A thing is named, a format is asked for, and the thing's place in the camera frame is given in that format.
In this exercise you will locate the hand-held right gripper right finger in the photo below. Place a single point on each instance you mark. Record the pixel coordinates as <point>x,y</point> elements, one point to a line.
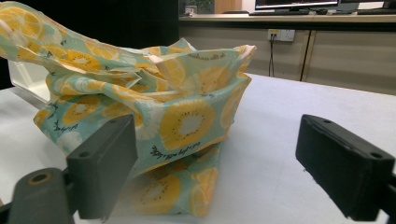
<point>342,168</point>

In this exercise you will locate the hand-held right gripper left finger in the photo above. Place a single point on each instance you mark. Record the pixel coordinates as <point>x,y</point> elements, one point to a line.
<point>102,161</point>

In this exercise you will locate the fruit print fabric bag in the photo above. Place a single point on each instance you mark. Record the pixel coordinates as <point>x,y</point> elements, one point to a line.
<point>186,124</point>

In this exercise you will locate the white plastic tray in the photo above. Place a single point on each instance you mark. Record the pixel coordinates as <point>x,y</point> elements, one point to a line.
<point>25,77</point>

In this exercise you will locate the white table mat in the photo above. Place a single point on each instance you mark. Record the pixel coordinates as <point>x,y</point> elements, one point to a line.
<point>280,102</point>

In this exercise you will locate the black keyboard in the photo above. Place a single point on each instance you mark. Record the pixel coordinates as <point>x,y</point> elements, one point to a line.
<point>376,11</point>
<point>280,12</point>

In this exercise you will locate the black computer monitor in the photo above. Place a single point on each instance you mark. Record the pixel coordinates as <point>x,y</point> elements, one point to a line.
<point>295,3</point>

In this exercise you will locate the long wooden background desk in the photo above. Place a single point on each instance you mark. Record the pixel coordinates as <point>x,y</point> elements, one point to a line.
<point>249,18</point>

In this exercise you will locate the white wall socket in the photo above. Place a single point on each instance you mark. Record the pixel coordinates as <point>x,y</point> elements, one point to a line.
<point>285,35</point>

